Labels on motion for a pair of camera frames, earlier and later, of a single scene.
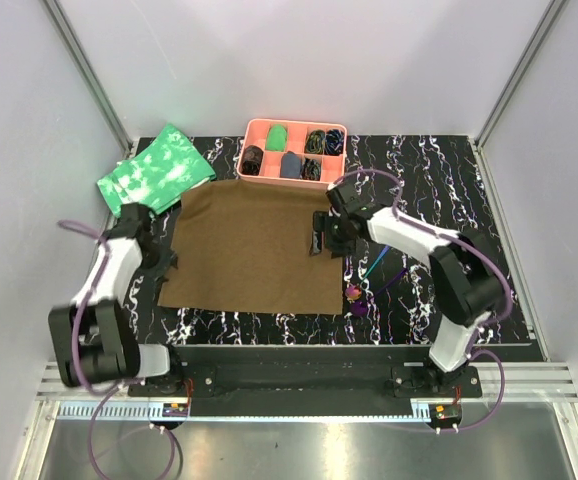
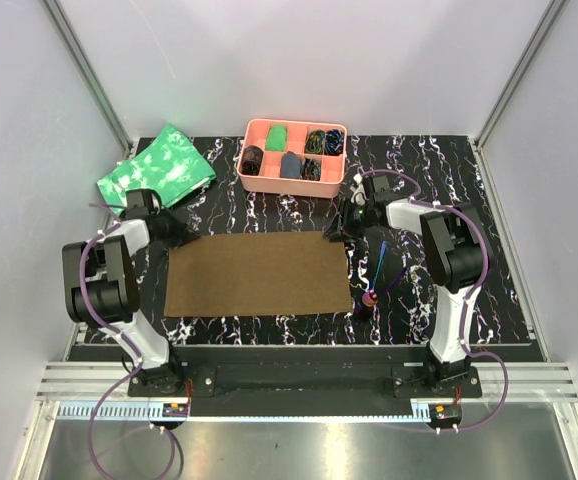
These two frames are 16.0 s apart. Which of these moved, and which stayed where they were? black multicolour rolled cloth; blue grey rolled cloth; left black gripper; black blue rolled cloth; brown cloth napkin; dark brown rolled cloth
Moved: left black gripper; brown cloth napkin
Stayed: blue grey rolled cloth; dark brown rolled cloth; black blue rolled cloth; black multicolour rolled cloth
